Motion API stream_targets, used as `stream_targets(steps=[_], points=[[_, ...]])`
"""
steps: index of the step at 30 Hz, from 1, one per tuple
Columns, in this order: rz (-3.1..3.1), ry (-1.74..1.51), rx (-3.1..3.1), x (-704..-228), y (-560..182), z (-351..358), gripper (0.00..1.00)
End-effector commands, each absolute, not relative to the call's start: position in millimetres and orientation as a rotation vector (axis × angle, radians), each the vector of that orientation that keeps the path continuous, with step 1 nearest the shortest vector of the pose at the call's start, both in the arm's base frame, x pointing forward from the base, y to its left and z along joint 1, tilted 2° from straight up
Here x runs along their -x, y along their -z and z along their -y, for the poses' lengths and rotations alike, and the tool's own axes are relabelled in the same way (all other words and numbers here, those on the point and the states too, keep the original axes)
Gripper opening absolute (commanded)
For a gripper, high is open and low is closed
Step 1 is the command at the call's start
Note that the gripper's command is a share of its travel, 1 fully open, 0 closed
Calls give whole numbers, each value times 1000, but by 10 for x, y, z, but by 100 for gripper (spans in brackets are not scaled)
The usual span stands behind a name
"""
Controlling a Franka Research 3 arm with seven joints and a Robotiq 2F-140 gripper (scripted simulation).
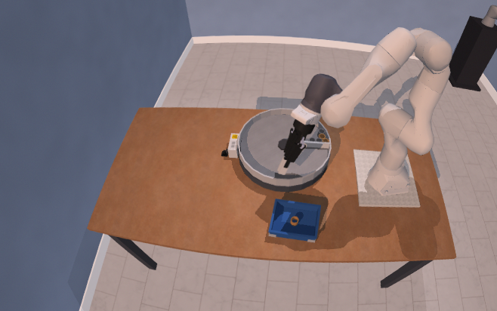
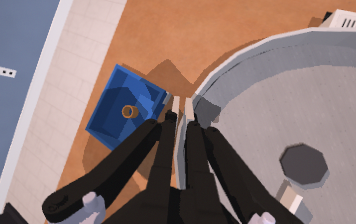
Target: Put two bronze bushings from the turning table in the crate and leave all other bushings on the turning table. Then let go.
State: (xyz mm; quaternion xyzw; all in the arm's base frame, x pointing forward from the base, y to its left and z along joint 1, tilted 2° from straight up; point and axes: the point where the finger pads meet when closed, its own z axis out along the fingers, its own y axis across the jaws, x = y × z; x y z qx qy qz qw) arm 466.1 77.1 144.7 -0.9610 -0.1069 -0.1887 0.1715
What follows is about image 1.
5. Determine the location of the blue crate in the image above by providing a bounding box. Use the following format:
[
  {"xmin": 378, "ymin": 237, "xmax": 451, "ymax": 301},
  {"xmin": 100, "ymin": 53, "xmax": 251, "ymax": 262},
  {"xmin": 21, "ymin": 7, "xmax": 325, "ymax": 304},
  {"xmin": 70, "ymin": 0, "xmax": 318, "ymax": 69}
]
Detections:
[{"xmin": 268, "ymin": 199, "xmax": 321, "ymax": 243}]

